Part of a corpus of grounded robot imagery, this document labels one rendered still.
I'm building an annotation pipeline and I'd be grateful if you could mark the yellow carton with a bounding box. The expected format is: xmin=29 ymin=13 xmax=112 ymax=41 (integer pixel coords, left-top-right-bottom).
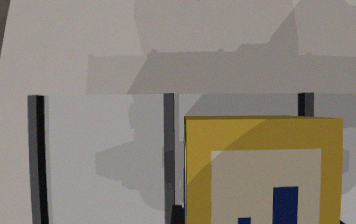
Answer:
xmin=184 ymin=115 xmax=343 ymax=224

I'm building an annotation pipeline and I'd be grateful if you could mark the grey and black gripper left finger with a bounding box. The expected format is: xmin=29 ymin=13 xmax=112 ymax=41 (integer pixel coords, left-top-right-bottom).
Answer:
xmin=171 ymin=205 xmax=185 ymax=224

